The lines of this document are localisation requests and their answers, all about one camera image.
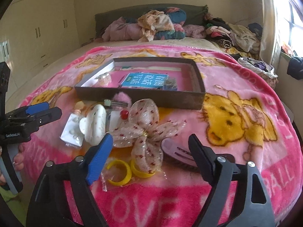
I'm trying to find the white large hair claw clip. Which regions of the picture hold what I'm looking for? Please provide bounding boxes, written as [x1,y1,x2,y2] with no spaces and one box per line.
[79,104,106,146]

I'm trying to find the yellow hoop earrings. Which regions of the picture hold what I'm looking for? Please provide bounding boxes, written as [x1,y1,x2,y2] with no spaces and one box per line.
[100,158,156,192]

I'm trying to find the red ball earrings card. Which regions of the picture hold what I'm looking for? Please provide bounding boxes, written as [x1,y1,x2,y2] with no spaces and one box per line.
[105,110,125,132]

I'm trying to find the sheer dotted ribbon bow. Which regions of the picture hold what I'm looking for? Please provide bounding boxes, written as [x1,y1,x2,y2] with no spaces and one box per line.
[109,98,186,174]

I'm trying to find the peach spiral hair clip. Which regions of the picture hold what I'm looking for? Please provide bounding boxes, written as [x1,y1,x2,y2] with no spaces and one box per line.
[73,101,86,116]

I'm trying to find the person's left hand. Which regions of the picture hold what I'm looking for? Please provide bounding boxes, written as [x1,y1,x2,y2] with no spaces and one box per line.
[0,144,25,186]

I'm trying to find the clear bag with trinket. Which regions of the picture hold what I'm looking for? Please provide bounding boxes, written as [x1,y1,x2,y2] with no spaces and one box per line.
[93,73,112,88]

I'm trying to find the pink cartoon bear blanket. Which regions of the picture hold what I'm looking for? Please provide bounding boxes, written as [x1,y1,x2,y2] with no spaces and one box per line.
[22,45,302,226]

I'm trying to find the cream wardrobe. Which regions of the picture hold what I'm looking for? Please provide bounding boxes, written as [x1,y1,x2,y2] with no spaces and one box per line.
[1,0,80,97]

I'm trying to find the pink fluffy pompom hair clip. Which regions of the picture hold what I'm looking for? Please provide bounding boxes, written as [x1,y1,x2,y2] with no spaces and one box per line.
[104,92,132,109]

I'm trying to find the blue booklet in box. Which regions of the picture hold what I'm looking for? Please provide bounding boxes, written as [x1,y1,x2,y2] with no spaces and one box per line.
[120,72,168,89]

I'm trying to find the small grey clip pack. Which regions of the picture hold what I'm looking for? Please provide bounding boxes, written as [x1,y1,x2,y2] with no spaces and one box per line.
[162,76,178,91]

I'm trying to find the shallow dark cardboard box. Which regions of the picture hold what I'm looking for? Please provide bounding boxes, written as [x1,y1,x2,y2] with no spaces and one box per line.
[75,57,205,110]

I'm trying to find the dark garment on windowsill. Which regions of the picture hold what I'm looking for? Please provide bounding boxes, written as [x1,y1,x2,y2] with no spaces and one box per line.
[287,56,303,80]

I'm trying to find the cream curtain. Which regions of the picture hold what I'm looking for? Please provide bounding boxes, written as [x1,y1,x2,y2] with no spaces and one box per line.
[259,0,281,70]

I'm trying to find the pile of clothes right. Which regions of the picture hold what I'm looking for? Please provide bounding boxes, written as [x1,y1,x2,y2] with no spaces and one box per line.
[203,12,278,89]

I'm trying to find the pile of pink floral bedding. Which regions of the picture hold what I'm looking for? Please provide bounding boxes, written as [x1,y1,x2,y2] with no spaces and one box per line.
[100,16,201,42]

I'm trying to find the dark green headboard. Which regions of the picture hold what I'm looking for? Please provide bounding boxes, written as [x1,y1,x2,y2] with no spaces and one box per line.
[94,4,209,38]

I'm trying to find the window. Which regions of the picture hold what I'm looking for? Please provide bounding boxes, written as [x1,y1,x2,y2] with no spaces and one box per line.
[275,0,302,57]

